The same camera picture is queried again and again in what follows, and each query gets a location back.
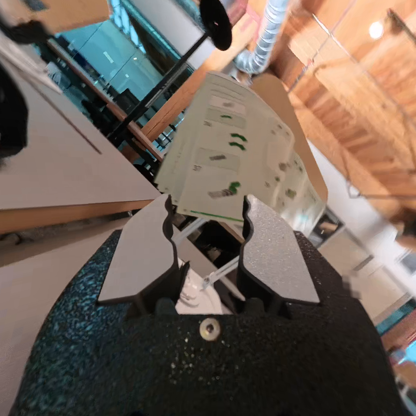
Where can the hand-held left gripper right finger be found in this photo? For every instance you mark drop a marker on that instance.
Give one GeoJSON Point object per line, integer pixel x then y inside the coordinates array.
{"type": "Point", "coordinates": [276, 253]}

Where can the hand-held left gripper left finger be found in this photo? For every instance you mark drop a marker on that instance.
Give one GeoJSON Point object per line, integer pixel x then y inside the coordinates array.
{"type": "Point", "coordinates": [139, 253]}

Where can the brick building instruction booklet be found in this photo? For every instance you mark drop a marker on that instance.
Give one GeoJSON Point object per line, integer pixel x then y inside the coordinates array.
{"type": "Point", "coordinates": [214, 146]}

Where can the grey desk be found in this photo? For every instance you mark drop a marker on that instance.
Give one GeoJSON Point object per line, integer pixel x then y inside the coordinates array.
{"type": "Point", "coordinates": [48, 162]}
{"type": "Point", "coordinates": [26, 308]}

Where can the black pole with round disc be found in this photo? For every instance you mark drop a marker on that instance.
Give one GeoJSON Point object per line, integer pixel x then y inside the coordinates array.
{"type": "Point", "coordinates": [216, 22]}

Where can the round ceiling light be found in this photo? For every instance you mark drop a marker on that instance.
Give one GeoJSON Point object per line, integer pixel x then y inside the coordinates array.
{"type": "Point", "coordinates": [376, 30]}

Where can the silver air duct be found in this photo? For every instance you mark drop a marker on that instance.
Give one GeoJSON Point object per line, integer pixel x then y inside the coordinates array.
{"type": "Point", "coordinates": [266, 39]}

